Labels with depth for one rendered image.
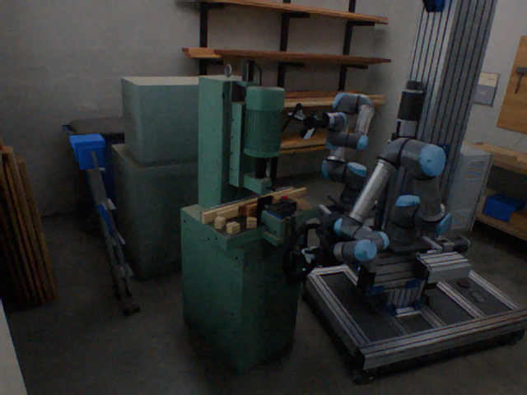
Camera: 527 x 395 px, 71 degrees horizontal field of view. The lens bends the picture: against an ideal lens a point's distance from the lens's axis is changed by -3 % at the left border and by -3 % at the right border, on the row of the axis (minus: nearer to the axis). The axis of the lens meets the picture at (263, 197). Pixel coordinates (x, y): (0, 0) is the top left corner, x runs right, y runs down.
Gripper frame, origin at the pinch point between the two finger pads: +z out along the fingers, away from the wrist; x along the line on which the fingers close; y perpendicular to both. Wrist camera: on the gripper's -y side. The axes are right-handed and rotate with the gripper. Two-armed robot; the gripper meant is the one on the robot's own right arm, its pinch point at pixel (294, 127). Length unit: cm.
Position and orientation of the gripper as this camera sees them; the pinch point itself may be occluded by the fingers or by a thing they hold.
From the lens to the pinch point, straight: 185.4
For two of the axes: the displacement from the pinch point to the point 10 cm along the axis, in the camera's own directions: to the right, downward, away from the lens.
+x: 4.7, 8.3, -2.9
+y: 4.7, -5.1, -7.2
